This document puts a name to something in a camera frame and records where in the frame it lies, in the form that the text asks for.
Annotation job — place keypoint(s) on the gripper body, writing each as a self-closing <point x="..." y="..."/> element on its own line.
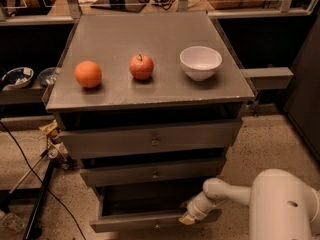
<point x="197" y="206"/>

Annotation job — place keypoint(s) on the grey bottom drawer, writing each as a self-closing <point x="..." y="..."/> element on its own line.
<point x="151" y="205"/>

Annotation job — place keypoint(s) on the grey drawer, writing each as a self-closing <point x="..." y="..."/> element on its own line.
<point x="143" y="139"/>
<point x="152" y="172"/>
<point x="151" y="205"/>

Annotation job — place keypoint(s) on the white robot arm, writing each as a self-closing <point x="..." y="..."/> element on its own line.
<point x="281" y="206"/>

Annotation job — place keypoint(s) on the grey middle drawer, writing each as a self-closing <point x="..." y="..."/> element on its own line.
<point x="152" y="172"/>

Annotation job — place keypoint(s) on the grey top drawer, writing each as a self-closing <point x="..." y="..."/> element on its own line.
<point x="143" y="139"/>

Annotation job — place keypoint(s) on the grey drawer cabinet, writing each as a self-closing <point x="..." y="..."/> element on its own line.
<point x="168" y="96"/>

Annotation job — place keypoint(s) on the black tripod stand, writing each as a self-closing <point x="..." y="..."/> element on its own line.
<point x="13" y="223"/>

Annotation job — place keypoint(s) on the white bowl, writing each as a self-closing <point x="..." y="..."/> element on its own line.
<point x="199" y="62"/>

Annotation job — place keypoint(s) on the red apple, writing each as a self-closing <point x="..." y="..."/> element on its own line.
<point x="141" y="66"/>

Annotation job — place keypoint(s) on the grey side shelf block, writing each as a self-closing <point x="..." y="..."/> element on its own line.
<point x="268" y="78"/>

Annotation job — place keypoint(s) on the snack wrapper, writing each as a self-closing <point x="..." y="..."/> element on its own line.
<point x="50" y="130"/>

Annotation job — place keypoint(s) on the orange fruit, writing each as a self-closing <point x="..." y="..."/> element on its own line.
<point x="88" y="74"/>

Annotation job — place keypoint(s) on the dark small bowl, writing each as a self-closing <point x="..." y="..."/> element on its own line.
<point x="47" y="76"/>

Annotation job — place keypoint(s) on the blue patterned bowl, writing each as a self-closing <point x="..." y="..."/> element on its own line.
<point x="17" y="78"/>

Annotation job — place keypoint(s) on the black monitor base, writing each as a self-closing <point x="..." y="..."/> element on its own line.
<point x="133" y="6"/>

